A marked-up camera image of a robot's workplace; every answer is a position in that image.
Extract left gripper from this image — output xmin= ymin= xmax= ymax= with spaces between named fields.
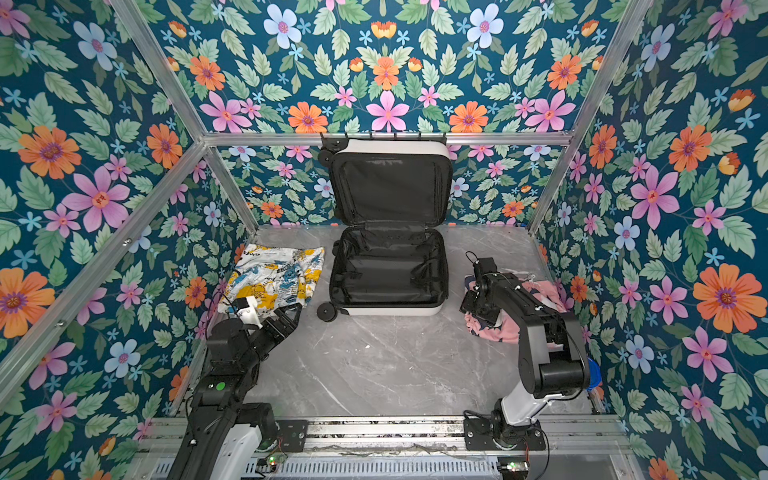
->
xmin=235 ymin=301 xmax=302 ymax=375

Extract yellow white patterned shirt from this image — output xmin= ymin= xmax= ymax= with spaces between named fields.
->
xmin=219 ymin=244 xmax=325 ymax=318

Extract pink navy patterned shorts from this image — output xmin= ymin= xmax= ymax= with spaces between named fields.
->
xmin=464 ymin=280 xmax=573 ymax=344

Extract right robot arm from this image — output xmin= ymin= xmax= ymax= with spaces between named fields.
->
xmin=460 ymin=257 xmax=590 ymax=449

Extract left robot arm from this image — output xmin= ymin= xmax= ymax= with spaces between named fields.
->
xmin=167 ymin=303 xmax=303 ymax=479

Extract white black open suitcase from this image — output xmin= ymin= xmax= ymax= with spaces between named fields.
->
xmin=317 ymin=138 xmax=453 ymax=322

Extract clear jar blue lid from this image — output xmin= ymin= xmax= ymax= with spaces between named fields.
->
xmin=587 ymin=358 xmax=603 ymax=398

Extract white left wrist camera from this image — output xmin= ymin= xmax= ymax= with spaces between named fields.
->
xmin=234 ymin=296 xmax=263 ymax=329

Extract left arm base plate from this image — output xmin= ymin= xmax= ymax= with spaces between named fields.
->
xmin=262 ymin=419 xmax=309 ymax=453

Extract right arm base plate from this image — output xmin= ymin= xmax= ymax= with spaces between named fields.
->
xmin=463 ymin=416 xmax=548 ymax=452

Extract aluminium mounting rail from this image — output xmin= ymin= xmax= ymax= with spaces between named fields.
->
xmin=139 ymin=414 xmax=632 ymax=459

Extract aluminium frame cage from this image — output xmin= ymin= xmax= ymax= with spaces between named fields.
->
xmin=0 ymin=0 xmax=655 ymax=415

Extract white perforated cable tray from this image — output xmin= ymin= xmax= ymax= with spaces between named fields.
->
xmin=267 ymin=456 xmax=502 ymax=480

